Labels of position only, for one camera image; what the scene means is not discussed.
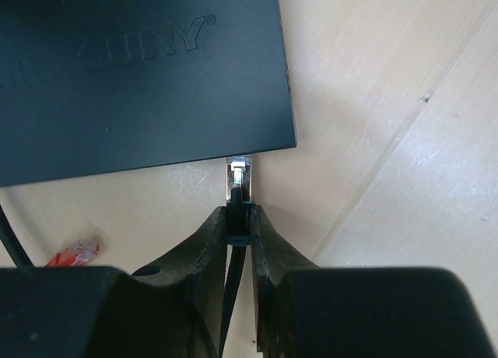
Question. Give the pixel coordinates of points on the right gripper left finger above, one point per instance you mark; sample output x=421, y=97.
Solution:
x=171, y=307

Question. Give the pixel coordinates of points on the black ethernet cable short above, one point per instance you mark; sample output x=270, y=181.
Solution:
x=239, y=204

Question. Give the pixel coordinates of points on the black ethernet cable long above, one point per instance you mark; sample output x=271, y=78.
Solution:
x=12, y=244

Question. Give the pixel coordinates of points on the black network switch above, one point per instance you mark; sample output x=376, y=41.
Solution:
x=98, y=86

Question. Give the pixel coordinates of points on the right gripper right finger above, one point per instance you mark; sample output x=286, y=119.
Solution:
x=304, y=310

